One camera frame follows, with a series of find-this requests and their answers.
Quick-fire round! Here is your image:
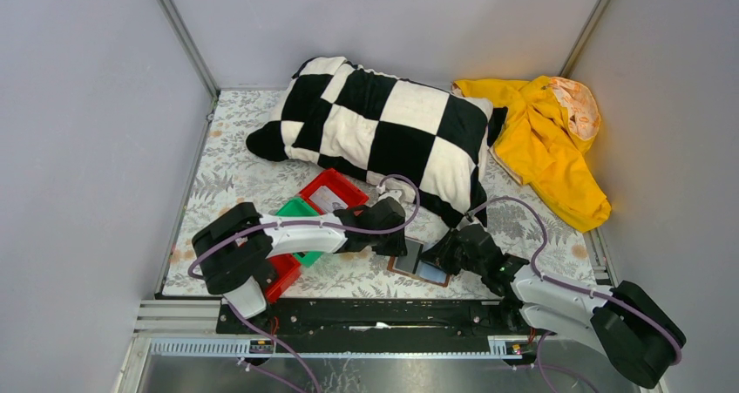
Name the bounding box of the brown leather card holder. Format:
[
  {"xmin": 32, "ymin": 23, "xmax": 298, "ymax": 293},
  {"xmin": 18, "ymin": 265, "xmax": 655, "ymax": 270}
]
[{"xmin": 387, "ymin": 238, "xmax": 451, "ymax": 288}]

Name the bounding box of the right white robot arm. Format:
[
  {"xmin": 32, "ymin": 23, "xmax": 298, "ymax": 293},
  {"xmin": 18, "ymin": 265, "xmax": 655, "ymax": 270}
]
[{"xmin": 420, "ymin": 224, "xmax": 687, "ymax": 389}]

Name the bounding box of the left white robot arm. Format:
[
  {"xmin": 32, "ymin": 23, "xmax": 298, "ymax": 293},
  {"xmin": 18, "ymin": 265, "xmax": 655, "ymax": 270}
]
[{"xmin": 187, "ymin": 198, "xmax": 411, "ymax": 318}]

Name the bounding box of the red bin with card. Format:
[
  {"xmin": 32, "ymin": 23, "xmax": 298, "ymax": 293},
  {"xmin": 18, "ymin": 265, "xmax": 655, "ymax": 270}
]
[{"xmin": 298, "ymin": 168, "xmax": 369, "ymax": 214}]

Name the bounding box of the white id card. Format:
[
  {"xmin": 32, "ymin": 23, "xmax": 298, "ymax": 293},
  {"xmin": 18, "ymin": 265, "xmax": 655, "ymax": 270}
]
[{"xmin": 308, "ymin": 186, "xmax": 348, "ymax": 213}]

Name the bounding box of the green plastic bin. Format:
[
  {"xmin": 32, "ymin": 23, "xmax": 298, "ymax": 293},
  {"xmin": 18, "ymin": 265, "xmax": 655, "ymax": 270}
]
[{"xmin": 275, "ymin": 197, "xmax": 322, "ymax": 268}]

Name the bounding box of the red bin with black wallet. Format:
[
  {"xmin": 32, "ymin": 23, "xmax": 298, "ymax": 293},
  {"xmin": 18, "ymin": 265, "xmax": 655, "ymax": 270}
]
[{"xmin": 264, "ymin": 254, "xmax": 302, "ymax": 303}]

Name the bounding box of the black white checkered pillow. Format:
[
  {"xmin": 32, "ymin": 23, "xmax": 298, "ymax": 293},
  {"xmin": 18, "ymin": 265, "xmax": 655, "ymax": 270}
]
[{"xmin": 246, "ymin": 57, "xmax": 493, "ymax": 227}]

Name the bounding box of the yellow cloth garment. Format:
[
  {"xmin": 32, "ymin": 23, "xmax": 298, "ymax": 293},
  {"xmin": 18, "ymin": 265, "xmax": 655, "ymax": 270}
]
[{"xmin": 452, "ymin": 76, "xmax": 612, "ymax": 233}]

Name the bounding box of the floral table mat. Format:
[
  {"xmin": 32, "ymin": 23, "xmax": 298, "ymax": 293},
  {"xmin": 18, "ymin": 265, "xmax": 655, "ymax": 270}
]
[{"xmin": 161, "ymin": 91, "xmax": 595, "ymax": 299}]

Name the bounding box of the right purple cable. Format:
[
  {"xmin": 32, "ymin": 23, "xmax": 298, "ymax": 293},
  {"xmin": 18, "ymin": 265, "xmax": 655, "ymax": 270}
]
[{"xmin": 467, "ymin": 196, "xmax": 683, "ymax": 393}]

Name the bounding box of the purple cable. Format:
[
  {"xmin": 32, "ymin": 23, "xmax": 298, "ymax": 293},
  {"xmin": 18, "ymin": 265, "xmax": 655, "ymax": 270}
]
[
  {"xmin": 467, "ymin": 196, "xmax": 683, "ymax": 393},
  {"xmin": 186, "ymin": 174, "xmax": 423, "ymax": 393}
]

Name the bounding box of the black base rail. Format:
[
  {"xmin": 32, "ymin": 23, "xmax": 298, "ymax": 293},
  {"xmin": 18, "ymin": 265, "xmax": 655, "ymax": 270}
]
[{"xmin": 215, "ymin": 298, "xmax": 545, "ymax": 354}]

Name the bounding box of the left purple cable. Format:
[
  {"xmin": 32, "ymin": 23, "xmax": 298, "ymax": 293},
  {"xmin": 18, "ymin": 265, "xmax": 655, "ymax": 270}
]
[{"xmin": 186, "ymin": 174, "xmax": 423, "ymax": 393}]

